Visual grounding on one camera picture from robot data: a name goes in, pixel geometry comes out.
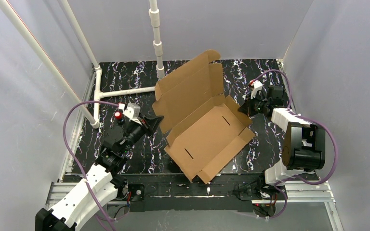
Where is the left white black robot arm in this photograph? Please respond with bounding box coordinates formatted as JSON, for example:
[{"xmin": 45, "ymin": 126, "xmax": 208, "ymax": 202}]
[{"xmin": 35, "ymin": 115, "xmax": 163, "ymax": 231}]

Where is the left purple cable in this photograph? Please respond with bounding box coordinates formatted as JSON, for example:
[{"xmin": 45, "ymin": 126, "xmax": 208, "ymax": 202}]
[{"xmin": 63, "ymin": 101, "xmax": 122, "ymax": 231}]

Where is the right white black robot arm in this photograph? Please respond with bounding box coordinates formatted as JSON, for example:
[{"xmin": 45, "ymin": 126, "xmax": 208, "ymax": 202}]
[{"xmin": 238, "ymin": 81, "xmax": 325, "ymax": 186}]

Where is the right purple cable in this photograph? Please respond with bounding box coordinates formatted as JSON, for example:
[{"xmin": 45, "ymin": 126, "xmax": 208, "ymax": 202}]
[{"xmin": 253, "ymin": 69, "xmax": 339, "ymax": 219}]

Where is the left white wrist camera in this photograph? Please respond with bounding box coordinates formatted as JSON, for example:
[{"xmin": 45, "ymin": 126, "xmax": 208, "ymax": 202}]
[{"xmin": 123, "ymin": 103, "xmax": 141, "ymax": 124}]

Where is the white pvc pipe frame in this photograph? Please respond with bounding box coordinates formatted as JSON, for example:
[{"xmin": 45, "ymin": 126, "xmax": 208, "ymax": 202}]
[{"xmin": 0, "ymin": 0, "xmax": 167, "ymax": 129}]

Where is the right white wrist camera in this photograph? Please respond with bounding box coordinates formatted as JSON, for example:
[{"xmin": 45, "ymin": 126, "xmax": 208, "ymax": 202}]
[{"xmin": 249, "ymin": 80, "xmax": 263, "ymax": 99}]

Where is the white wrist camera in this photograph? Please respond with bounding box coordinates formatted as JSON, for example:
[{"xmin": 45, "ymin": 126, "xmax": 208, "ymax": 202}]
[
  {"xmin": 123, "ymin": 103, "xmax": 141, "ymax": 124},
  {"xmin": 249, "ymin": 80, "xmax": 263, "ymax": 99}
]

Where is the purple cable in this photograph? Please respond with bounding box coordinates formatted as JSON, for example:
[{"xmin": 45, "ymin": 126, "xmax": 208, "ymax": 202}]
[
  {"xmin": 63, "ymin": 101, "xmax": 122, "ymax": 231},
  {"xmin": 253, "ymin": 69, "xmax": 339, "ymax": 219}
]

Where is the aluminium rail base frame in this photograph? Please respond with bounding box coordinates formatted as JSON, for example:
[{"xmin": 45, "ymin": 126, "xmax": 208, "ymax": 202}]
[{"xmin": 41, "ymin": 59, "xmax": 345, "ymax": 231}]

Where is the brown cardboard box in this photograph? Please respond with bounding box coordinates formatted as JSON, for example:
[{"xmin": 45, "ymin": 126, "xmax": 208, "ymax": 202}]
[{"xmin": 152, "ymin": 50, "xmax": 255, "ymax": 184}]

